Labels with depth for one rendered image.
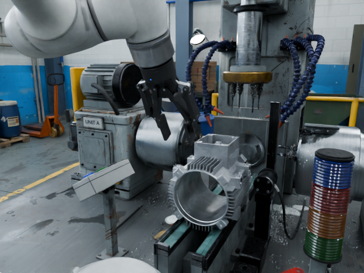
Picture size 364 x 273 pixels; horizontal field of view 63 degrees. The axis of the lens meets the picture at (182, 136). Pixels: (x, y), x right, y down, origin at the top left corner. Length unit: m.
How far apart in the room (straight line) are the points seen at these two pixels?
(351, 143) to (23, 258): 1.03
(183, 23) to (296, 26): 5.08
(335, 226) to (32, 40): 0.60
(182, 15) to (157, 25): 5.74
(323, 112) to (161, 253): 4.65
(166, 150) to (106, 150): 0.27
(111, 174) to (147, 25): 0.44
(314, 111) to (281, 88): 3.91
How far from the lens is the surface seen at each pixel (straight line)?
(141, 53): 0.60
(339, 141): 1.02
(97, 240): 1.06
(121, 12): 0.56
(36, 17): 0.54
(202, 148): 0.84
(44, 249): 1.07
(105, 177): 0.83
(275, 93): 1.32
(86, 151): 1.36
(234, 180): 0.79
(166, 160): 1.16
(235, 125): 1.24
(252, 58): 1.11
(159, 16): 0.58
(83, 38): 0.58
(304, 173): 1.00
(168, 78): 0.64
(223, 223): 0.81
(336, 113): 5.27
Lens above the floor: 1.36
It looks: 14 degrees down
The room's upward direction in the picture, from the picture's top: straight up
